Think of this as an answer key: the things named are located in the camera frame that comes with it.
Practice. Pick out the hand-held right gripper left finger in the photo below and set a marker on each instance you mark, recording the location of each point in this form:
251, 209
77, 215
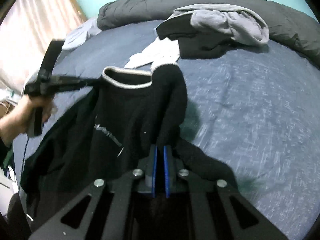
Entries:
155, 170

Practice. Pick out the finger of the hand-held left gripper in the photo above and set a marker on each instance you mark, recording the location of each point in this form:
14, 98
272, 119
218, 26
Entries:
75, 83

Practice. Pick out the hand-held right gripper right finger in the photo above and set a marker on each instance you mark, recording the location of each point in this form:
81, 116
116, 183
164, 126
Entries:
167, 170

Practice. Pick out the black sweater with white collar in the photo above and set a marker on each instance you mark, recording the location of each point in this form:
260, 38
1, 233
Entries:
140, 110

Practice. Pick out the person's left hand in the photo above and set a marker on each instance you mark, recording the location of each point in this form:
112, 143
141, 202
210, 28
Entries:
22, 115

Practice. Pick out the pink curtain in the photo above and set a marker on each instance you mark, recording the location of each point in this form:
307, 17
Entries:
30, 30

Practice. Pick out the light grey blanket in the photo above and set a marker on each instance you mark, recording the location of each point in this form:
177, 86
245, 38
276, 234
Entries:
80, 33

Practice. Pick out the white garment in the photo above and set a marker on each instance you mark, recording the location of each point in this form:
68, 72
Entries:
157, 51

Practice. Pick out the blue speckled bed sheet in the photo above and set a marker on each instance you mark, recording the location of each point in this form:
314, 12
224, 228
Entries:
250, 117

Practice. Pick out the dark grey rolled duvet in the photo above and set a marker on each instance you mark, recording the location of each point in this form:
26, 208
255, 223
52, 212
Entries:
140, 7

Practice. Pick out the black garment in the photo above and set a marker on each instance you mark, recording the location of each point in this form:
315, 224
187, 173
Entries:
197, 45

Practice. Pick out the grey garment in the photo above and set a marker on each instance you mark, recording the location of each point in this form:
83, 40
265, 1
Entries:
225, 22

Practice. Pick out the wooden window frame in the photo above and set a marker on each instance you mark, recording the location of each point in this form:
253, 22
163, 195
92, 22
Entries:
77, 5

